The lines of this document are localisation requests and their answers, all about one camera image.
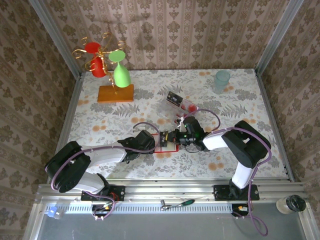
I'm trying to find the clear jar black lid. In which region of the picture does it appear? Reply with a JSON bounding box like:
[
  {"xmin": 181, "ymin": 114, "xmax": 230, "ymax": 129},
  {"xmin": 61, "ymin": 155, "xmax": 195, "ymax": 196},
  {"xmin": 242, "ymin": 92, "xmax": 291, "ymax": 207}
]
[{"xmin": 275, "ymin": 194, "xmax": 307, "ymax": 215}]

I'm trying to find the slotted grey cable duct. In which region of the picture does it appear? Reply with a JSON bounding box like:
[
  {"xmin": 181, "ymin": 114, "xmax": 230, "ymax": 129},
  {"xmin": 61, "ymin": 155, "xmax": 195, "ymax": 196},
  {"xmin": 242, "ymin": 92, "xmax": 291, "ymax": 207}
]
[{"xmin": 44, "ymin": 201, "xmax": 251, "ymax": 214}]

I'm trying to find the green plastic wine glass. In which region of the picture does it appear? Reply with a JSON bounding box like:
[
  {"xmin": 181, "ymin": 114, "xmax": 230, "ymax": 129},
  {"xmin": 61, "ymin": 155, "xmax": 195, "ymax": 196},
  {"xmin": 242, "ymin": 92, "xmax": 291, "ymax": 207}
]
[{"xmin": 108, "ymin": 49, "xmax": 132, "ymax": 88}]

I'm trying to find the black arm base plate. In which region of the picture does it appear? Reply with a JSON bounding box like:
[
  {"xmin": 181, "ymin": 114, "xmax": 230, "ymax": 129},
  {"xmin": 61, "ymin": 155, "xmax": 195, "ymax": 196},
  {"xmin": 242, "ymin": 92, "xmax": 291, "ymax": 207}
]
[
  {"xmin": 213, "ymin": 184, "xmax": 260, "ymax": 202},
  {"xmin": 80, "ymin": 185, "xmax": 126, "ymax": 202}
]

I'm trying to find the black power connector block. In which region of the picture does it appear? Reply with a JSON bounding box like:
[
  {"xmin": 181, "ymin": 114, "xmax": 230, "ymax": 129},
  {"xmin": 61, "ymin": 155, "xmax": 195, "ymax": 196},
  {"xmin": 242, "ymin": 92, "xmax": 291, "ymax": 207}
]
[
  {"xmin": 90, "ymin": 203, "xmax": 115, "ymax": 222},
  {"xmin": 231, "ymin": 203, "xmax": 252, "ymax": 221}
]

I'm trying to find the aluminium front rail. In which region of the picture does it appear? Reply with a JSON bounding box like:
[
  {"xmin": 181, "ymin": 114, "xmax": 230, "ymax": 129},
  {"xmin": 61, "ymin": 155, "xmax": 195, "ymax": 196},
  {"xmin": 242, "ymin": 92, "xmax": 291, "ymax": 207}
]
[{"xmin": 34, "ymin": 177, "xmax": 310, "ymax": 204}]

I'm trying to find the aluminium table side rail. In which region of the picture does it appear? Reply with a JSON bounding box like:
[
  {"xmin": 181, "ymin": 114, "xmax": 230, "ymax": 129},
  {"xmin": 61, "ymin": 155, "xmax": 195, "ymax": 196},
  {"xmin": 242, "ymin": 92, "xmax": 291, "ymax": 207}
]
[
  {"xmin": 47, "ymin": 72, "xmax": 85, "ymax": 185},
  {"xmin": 254, "ymin": 71, "xmax": 296, "ymax": 182}
]

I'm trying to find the grey metal panel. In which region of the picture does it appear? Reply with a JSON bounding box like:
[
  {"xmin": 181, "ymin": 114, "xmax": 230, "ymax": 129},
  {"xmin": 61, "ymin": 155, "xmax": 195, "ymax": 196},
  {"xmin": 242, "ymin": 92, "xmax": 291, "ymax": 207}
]
[{"xmin": 23, "ymin": 202, "xmax": 316, "ymax": 240}]

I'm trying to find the blue white plug connector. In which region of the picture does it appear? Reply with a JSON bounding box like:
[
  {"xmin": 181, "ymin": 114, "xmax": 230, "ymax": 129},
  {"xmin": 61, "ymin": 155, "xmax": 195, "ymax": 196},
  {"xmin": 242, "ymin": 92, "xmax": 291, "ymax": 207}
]
[{"xmin": 45, "ymin": 206, "xmax": 65, "ymax": 220}]

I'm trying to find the pale blue plastic cup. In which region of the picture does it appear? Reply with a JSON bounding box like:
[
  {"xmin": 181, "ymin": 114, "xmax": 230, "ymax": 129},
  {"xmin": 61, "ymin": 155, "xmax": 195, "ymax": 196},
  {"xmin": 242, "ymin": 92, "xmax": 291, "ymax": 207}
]
[{"xmin": 213, "ymin": 69, "xmax": 231, "ymax": 95}]

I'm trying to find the black credit card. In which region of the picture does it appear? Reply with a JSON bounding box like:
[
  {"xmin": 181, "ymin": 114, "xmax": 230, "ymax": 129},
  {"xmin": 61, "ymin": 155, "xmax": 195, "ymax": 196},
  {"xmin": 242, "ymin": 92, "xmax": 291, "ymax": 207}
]
[
  {"xmin": 159, "ymin": 130, "xmax": 170, "ymax": 148},
  {"xmin": 166, "ymin": 91, "xmax": 184, "ymax": 105}
]

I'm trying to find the aluminium frame post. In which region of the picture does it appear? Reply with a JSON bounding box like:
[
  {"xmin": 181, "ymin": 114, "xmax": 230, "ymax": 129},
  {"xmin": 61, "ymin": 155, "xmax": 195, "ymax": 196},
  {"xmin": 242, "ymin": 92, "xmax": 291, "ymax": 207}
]
[
  {"xmin": 29, "ymin": 0, "xmax": 82, "ymax": 79},
  {"xmin": 255, "ymin": 0, "xmax": 305, "ymax": 76}
]

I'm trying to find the gold wire rack wooden base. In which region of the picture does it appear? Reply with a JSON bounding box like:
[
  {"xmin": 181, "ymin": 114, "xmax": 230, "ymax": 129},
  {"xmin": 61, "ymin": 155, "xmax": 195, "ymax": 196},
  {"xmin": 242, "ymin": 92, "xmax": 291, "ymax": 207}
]
[{"xmin": 71, "ymin": 31, "xmax": 135, "ymax": 103}]

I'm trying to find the red plastic wine glass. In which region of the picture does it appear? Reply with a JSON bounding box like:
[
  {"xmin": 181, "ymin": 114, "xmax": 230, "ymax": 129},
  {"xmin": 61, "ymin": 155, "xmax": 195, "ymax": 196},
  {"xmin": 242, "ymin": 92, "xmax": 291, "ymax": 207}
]
[{"xmin": 84, "ymin": 41, "xmax": 108, "ymax": 78}]

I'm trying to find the red card holder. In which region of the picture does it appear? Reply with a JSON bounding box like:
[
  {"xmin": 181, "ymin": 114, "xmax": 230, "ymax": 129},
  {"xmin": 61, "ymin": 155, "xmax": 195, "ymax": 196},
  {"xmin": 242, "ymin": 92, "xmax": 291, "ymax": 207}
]
[{"xmin": 151, "ymin": 133, "xmax": 180, "ymax": 154}]

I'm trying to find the green handled ratchet wrench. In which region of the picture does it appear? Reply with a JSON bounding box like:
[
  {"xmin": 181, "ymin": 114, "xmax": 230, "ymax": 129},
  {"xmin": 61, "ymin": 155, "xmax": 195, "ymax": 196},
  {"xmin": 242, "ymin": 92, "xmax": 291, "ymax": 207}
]
[{"xmin": 160, "ymin": 198, "xmax": 196, "ymax": 211}]

